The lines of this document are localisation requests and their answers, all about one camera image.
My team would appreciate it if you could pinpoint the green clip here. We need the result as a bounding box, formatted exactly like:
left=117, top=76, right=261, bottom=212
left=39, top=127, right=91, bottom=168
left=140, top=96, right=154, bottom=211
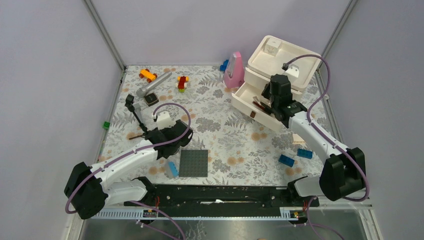
left=102, top=121, right=110, bottom=130

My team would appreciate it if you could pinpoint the cream lego brick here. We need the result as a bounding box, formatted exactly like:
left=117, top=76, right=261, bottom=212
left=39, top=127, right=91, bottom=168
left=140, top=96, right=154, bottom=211
left=292, top=133, right=306, bottom=145

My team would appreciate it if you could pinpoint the blue lego brick right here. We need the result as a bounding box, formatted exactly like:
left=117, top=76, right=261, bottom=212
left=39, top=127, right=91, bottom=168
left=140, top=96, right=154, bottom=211
left=297, top=148, right=313, bottom=159

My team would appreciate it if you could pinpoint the blue lego brick left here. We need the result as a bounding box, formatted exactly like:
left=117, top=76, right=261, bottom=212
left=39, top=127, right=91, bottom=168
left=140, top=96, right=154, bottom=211
left=278, top=154, right=295, bottom=168

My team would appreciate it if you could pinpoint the grey lego baseplate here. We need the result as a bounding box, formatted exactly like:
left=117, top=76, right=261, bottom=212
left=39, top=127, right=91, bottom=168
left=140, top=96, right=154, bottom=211
left=178, top=149, right=209, bottom=178

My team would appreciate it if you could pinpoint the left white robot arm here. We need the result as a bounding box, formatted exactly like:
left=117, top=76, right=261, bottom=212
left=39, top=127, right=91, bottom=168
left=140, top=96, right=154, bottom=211
left=64, top=112, right=193, bottom=220

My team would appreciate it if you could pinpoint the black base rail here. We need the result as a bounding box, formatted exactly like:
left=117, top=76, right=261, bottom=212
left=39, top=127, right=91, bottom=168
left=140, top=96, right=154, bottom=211
left=140, top=184, right=320, bottom=218

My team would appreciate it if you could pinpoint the blue grey lego brick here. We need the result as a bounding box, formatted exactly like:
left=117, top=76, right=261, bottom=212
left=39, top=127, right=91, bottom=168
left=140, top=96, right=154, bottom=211
left=164, top=161, right=179, bottom=179

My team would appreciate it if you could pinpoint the cream three-drawer organizer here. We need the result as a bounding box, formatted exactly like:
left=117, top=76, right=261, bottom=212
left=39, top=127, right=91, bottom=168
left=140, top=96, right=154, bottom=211
left=231, top=35, right=322, bottom=132

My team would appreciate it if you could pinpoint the black square compact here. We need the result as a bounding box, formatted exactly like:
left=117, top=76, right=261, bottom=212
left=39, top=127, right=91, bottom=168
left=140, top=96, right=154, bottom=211
left=143, top=92, right=159, bottom=107

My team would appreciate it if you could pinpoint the orange toy car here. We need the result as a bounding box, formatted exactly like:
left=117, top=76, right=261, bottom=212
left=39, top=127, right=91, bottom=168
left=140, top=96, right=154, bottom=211
left=139, top=68, right=158, bottom=83

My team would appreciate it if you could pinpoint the dark red lipstick tube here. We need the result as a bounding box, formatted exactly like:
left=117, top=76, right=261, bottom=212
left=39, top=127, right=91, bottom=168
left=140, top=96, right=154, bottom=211
left=252, top=101, right=272, bottom=115

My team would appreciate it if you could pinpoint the white cosmetic box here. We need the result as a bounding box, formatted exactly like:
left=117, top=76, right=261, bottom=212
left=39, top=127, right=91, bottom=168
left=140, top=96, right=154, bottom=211
left=264, top=37, right=282, bottom=57

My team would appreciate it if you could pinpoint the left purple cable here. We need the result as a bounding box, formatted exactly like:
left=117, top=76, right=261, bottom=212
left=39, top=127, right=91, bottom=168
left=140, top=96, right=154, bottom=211
left=64, top=102, right=193, bottom=240

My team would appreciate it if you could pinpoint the blue toy brick back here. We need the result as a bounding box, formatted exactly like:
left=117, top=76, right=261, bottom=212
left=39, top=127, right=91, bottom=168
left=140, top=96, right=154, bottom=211
left=219, top=59, right=229, bottom=72

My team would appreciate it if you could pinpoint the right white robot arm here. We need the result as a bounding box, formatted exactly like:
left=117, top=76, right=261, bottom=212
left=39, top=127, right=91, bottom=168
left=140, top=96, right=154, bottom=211
left=261, top=74, right=370, bottom=206

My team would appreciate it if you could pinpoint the red yellow toy figure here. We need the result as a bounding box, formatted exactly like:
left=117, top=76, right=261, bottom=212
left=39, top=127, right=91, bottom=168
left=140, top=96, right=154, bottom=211
left=176, top=76, right=189, bottom=93

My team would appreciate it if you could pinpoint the black mini tripod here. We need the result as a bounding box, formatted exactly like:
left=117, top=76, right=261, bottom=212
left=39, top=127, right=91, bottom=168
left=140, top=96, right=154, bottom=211
left=124, top=94, right=148, bottom=139

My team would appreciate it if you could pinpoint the grey microphone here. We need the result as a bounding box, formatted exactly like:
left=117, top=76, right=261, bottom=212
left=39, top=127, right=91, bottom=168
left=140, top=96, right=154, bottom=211
left=136, top=71, right=172, bottom=98

